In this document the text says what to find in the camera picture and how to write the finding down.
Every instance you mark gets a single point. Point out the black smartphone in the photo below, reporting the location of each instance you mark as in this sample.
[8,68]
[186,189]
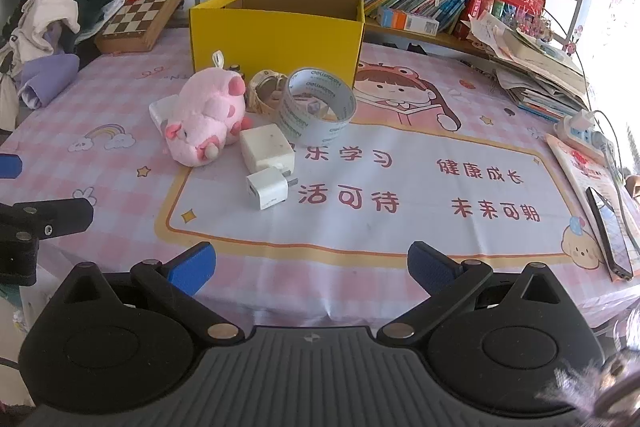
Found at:
[610,237]

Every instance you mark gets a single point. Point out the grey tape roll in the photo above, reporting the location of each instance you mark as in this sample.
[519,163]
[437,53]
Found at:
[310,132]

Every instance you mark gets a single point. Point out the red white booklet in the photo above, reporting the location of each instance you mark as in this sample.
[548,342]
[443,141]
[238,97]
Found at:
[575,172]

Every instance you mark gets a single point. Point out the small white charger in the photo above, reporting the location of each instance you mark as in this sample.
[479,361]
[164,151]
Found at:
[267,189]

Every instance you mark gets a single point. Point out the pile of clothes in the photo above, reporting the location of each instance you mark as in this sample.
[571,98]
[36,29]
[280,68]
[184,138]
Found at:
[45,22]

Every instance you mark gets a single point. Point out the pink plush pig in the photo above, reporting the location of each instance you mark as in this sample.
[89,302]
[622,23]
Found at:
[205,117]

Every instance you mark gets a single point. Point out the white power strip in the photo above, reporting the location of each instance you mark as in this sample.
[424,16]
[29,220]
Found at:
[580,129]

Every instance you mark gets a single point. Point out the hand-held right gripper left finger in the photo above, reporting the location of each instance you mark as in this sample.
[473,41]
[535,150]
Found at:
[192,267]

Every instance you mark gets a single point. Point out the beige wrist watch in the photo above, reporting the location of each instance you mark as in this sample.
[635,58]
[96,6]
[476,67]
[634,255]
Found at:
[262,94]

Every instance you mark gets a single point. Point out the wooden chessboard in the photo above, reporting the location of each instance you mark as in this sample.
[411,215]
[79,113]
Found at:
[135,17]

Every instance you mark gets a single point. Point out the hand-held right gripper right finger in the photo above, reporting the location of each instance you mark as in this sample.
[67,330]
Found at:
[430,264]

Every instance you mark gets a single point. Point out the messy stack of papers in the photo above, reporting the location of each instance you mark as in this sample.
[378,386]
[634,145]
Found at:
[540,72]

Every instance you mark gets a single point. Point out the lilac garment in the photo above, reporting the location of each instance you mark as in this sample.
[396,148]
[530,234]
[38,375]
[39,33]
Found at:
[47,77]

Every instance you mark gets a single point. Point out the orange white box blue end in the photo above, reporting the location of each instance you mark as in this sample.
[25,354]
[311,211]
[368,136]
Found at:
[410,21]

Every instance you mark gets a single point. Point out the large speckled white charger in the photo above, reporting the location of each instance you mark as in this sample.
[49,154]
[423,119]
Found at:
[265,147]

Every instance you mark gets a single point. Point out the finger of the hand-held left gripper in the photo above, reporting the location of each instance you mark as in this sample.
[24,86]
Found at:
[10,166]
[60,214]

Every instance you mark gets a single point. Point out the yellow cardboard box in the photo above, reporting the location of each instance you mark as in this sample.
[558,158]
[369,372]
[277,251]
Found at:
[275,42]

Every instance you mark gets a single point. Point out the fuzzy lilac clothing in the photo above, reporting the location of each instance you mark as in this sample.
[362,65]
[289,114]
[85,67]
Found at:
[600,382]

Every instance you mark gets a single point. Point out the pink checked desktop mat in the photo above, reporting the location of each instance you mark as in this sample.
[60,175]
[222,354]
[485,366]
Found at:
[400,167]

